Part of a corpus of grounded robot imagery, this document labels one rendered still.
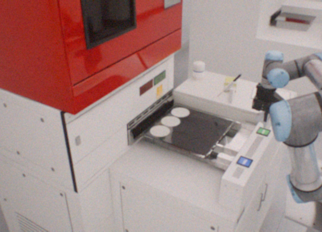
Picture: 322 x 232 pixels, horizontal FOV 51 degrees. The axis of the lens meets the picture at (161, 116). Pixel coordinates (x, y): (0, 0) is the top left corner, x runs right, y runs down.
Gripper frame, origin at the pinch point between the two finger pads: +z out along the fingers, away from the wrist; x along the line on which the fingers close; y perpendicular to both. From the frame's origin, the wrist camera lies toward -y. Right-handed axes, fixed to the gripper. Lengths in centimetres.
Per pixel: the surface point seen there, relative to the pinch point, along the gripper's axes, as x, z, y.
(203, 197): 40.5, 18.0, 11.9
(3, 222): 57, 100, 151
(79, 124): 60, -14, 58
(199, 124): 1.0, 10.0, 33.1
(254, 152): 17.2, 4.4, -0.6
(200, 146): 18.2, 10.1, 24.2
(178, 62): -257, 100, 186
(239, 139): 0.0, 12.0, 11.5
